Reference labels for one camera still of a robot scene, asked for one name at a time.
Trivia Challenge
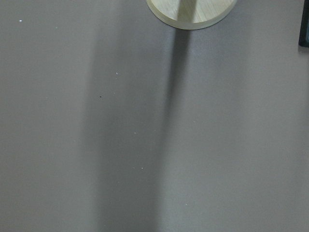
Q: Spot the black wire glass rack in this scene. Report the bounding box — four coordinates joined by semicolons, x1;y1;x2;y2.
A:
298;0;309;48

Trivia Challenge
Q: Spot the wooden mug tree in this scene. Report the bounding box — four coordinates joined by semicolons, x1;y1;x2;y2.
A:
146;0;237;30

